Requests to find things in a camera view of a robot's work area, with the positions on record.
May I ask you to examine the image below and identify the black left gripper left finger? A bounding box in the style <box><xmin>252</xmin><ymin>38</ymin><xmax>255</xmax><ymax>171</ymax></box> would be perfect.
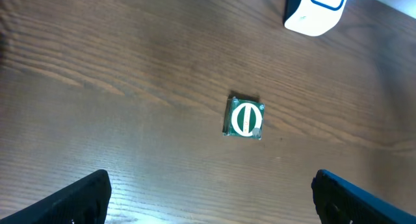
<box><xmin>1</xmin><ymin>169</ymin><xmax>112</xmax><ymax>224</ymax></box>

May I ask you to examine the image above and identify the green Zam-Buk box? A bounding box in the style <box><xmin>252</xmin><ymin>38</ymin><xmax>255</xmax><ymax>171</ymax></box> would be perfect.
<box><xmin>222</xmin><ymin>97</ymin><xmax>265</xmax><ymax>140</ymax></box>

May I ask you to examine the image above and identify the white barcode scanner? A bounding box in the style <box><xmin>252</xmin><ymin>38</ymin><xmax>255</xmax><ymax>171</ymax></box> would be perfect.
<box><xmin>283</xmin><ymin>0</ymin><xmax>347</xmax><ymax>36</ymax></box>

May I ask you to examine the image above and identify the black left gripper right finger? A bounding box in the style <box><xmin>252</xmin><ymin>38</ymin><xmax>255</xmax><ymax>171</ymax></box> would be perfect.
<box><xmin>311</xmin><ymin>169</ymin><xmax>415</xmax><ymax>224</ymax></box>

